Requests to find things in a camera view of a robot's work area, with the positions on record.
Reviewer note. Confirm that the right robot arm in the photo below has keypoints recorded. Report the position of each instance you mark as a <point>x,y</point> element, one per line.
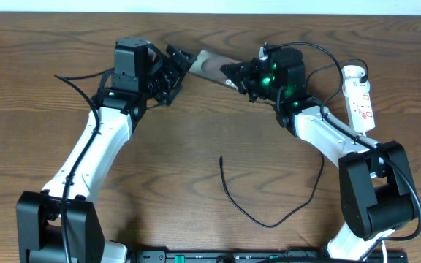
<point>378,194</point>

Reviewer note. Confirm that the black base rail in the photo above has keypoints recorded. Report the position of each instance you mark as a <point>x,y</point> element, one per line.
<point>160,256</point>

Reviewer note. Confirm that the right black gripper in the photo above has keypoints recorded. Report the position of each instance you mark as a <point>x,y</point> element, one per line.
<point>245,71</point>

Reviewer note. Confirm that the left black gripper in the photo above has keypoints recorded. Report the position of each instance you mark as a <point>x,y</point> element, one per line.
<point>174,73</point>

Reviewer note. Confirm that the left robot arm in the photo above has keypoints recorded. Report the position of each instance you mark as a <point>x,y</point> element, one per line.
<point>60,222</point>

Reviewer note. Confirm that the white power strip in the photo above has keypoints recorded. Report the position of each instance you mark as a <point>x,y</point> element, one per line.
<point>358,101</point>

